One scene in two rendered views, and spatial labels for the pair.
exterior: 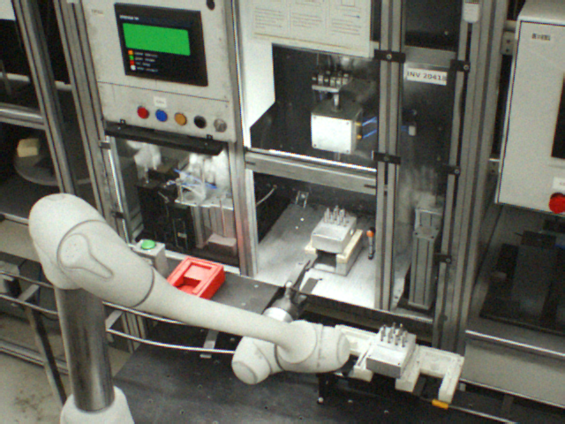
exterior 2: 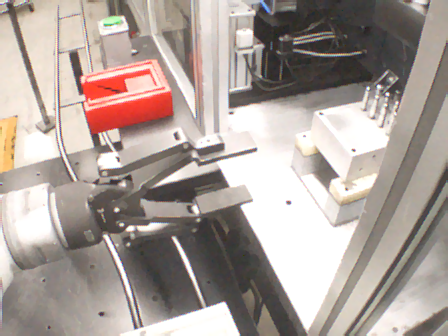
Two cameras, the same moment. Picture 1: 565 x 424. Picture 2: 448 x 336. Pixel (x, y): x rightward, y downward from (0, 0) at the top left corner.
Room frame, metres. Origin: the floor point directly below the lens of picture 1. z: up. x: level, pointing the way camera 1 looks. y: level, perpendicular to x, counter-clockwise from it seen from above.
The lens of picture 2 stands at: (1.42, -0.28, 1.34)
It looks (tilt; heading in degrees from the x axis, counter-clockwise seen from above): 46 degrees down; 44
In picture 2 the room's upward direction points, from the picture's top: straight up
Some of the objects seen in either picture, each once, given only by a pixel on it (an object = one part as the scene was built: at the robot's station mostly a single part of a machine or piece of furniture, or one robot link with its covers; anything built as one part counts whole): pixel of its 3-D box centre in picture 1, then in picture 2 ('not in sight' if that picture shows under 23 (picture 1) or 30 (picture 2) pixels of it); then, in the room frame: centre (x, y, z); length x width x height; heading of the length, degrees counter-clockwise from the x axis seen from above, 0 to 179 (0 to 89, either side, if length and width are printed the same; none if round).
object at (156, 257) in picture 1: (153, 260); (119, 46); (1.80, 0.40, 0.97); 0.08 x 0.08 x 0.12; 64
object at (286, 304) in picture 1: (287, 307); (101, 208); (1.52, 0.01, 1.01); 0.09 x 0.07 x 0.08; 154
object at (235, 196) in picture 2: (309, 286); (224, 199); (1.65, -0.06, 0.97); 0.07 x 0.03 x 0.01; 154
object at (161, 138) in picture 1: (161, 136); not in sight; (1.84, 0.32, 1.37); 0.36 x 0.04 x 0.04; 64
